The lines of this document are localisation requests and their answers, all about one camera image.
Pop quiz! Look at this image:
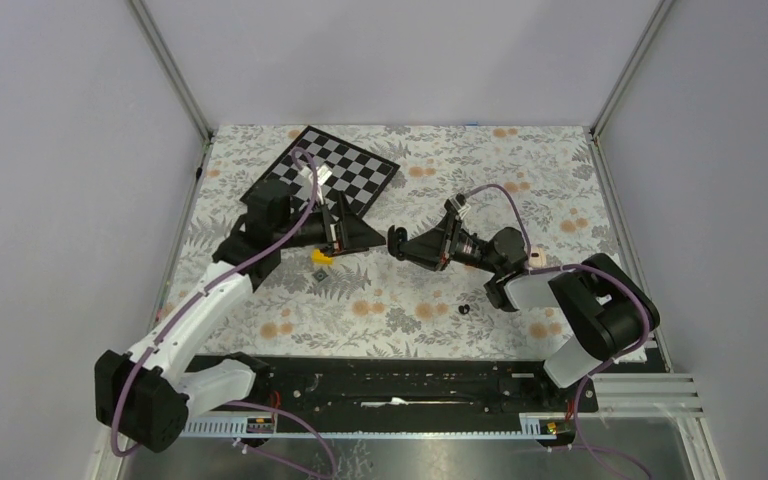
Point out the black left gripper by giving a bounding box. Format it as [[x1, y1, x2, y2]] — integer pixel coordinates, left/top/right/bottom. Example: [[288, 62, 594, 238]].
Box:
[[273, 190, 386, 258]]

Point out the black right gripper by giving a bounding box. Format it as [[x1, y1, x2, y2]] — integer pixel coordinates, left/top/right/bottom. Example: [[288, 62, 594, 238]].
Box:
[[397, 213, 502, 276]]

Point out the black earbud case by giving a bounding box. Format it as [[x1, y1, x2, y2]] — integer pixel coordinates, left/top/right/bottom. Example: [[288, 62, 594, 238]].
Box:
[[387, 226, 408, 261]]

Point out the beige earbud charging case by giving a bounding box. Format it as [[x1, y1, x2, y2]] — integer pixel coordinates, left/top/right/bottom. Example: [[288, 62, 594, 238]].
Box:
[[528, 246, 548, 269]]

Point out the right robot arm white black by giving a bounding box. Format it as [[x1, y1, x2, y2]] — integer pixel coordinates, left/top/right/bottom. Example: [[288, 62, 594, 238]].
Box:
[[387, 213, 660, 412]]

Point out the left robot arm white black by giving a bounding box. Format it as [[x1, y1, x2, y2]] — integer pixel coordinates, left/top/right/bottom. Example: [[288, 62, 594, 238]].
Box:
[[94, 180, 386, 457]]

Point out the yellow block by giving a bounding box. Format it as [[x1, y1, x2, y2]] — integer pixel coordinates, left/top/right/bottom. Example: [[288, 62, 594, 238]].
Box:
[[311, 249, 334, 265]]

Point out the small grey square tile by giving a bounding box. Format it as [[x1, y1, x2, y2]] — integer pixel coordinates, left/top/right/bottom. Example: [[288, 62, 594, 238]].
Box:
[[312, 268, 329, 283]]

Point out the black white checkerboard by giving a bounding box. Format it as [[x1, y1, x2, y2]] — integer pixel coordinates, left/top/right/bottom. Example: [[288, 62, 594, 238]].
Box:
[[240, 126, 400, 217]]

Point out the floral patterned table mat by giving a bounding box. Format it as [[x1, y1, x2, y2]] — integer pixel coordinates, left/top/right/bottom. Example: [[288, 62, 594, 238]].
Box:
[[163, 125, 618, 360]]

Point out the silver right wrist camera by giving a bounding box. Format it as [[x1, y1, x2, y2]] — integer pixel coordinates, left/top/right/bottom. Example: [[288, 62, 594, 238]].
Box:
[[444, 194, 471, 219]]

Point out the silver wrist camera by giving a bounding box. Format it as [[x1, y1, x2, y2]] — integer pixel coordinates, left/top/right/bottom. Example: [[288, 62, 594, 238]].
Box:
[[444, 194, 471, 219], [297, 165, 332, 200]]

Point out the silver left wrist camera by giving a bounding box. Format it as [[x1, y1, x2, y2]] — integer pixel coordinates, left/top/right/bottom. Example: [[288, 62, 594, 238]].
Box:
[[297, 165, 332, 200]]

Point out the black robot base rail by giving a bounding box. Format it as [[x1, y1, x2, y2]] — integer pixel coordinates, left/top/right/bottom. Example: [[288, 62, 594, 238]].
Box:
[[188, 352, 601, 435]]

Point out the white slotted cable duct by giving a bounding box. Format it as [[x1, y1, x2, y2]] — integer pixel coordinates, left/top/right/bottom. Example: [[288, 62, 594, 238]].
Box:
[[181, 411, 557, 440]]

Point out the left aluminium frame post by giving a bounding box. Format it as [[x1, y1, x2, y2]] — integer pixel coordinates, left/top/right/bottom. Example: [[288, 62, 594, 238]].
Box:
[[125, 0, 213, 143]]

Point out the aluminium frame post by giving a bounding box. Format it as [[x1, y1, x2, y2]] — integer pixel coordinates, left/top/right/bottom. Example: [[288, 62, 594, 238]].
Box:
[[125, 0, 213, 143], [589, 0, 677, 139]]

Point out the right aluminium frame post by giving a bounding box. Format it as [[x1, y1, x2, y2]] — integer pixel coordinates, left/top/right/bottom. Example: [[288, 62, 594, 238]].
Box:
[[589, 0, 677, 139]]

